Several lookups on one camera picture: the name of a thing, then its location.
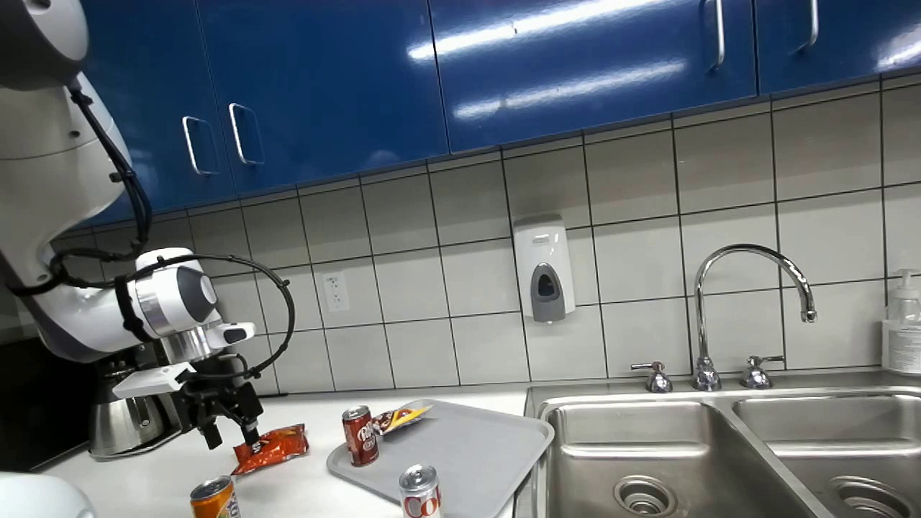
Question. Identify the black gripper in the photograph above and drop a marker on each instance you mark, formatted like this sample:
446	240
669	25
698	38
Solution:
220	390

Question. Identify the orange soda can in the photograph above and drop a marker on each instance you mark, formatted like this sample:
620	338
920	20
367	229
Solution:
215	501

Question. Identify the red soda can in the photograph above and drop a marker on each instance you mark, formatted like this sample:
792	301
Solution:
360	435

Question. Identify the silver soda can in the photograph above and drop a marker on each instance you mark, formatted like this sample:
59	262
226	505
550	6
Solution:
422	494

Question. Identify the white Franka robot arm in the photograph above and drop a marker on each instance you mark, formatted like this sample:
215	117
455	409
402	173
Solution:
59	192

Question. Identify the red Doritos chip bag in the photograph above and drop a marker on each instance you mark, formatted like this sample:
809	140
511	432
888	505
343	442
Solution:
278	446

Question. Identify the steel coffee carafe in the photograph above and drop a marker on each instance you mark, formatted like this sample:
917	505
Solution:
125	428

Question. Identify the small chip bag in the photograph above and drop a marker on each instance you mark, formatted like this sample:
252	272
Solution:
403	416

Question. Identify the black steel coffee maker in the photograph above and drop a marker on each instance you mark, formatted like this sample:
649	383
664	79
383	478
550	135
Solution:
45	412

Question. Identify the white rounded object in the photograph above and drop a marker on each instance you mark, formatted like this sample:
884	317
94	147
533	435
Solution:
45	495

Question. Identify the blue upper cabinets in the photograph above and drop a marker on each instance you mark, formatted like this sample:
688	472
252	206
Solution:
479	75

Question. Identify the stainless steel sink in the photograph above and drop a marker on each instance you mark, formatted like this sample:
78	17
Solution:
671	451

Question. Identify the steel gooseneck faucet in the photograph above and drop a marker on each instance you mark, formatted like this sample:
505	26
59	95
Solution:
748	249

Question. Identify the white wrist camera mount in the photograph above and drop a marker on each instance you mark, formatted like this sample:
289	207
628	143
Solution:
154	380

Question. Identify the white wall outlet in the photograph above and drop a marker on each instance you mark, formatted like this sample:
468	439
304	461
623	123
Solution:
334	292

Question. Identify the white wall soap dispenser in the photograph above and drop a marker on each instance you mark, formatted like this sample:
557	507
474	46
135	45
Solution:
544	275

